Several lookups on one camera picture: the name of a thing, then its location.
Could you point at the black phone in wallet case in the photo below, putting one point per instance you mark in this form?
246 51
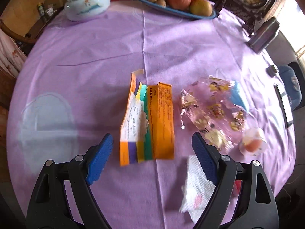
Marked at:
284 105

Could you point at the floral pink curtain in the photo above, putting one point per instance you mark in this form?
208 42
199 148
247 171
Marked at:
12 58

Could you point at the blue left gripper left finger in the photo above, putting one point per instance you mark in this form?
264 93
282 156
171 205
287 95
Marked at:
49 207

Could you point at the red jelly cup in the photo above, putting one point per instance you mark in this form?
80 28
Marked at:
237 187

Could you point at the orange medicine box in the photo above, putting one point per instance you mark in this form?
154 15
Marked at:
147 130

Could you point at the blue cushioned chair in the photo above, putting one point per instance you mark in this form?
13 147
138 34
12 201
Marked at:
293 79

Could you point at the wooden chair left side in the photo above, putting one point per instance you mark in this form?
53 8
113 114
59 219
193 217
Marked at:
25 43

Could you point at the round embroidered table screen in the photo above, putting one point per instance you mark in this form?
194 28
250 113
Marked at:
250 11

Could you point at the purple tablecloth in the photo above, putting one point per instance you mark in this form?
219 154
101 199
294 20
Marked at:
73 89

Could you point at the yellow pear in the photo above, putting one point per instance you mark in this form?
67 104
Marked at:
201 8

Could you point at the orange fruit jelly cup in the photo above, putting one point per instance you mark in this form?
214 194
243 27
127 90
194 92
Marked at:
253 142

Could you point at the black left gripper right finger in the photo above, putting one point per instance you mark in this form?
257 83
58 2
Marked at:
256 206

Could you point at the white paper napkin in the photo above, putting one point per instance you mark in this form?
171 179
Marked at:
197 190

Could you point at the white ceramic lidded jar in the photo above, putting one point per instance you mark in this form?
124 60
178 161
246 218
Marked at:
81 10

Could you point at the blue fruit plate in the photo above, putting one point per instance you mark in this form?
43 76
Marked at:
179 13

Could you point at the stainless steel bottle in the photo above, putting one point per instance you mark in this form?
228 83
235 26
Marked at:
264 35

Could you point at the clear patterned plastic bag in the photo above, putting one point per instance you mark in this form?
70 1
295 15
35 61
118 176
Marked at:
208 106

